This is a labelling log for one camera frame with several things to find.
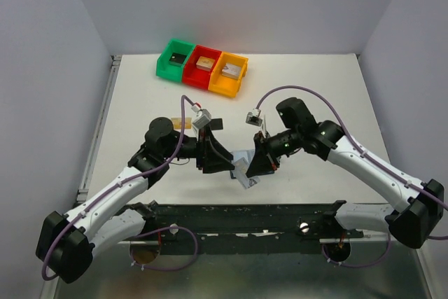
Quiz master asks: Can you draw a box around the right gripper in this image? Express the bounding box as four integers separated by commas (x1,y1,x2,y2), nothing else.
246,127,302,177

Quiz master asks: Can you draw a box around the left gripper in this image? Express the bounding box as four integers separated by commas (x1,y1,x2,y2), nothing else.
162,124,235,174

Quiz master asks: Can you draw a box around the white silver card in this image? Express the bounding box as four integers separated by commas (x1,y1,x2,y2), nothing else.
233,166,260,189

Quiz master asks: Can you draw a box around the black VIP card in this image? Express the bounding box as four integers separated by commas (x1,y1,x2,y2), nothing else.
209,118,223,131

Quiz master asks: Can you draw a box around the gold credit card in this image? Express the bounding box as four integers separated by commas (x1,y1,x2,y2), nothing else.
171,117,192,130

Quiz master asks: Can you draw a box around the blue card holder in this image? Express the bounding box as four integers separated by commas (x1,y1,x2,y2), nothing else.
231,149,255,169

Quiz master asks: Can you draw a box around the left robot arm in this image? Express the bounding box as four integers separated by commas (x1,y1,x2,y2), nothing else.
36,116,234,284

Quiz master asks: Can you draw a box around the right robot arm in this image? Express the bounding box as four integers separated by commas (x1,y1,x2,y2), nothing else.
246,97,445,249

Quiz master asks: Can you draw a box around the yellow bin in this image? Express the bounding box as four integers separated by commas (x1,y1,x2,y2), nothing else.
207,52,249,98

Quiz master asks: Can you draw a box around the grey block in yellow bin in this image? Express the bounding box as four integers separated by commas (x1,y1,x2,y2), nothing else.
222,62,242,79

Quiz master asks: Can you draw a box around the tan block in red bin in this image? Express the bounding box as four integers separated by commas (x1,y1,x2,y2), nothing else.
196,56,215,71

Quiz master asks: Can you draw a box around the green bin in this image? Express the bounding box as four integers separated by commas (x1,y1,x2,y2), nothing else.
156,39,196,83

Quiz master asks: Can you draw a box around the dark block in green bin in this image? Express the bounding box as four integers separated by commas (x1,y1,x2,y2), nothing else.
169,53,186,67

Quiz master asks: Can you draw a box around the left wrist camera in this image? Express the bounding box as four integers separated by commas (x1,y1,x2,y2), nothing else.
191,103,211,130

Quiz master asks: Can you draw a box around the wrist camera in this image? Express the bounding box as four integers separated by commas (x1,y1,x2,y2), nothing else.
191,103,211,130
246,108,268,136

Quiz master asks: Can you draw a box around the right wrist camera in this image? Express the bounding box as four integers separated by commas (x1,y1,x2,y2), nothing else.
246,108,268,136

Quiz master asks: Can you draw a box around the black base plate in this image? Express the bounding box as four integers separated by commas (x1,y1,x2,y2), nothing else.
122,201,363,256

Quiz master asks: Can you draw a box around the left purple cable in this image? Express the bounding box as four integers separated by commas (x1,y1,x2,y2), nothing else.
41,95,200,281

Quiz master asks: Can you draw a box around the purple cable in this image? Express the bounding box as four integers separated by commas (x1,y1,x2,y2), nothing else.
257,85,448,267
41,95,200,281

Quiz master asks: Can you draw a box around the aluminium rail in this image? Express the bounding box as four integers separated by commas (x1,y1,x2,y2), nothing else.
319,231,388,244

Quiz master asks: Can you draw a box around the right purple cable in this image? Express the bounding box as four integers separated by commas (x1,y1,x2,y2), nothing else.
257,85,448,267

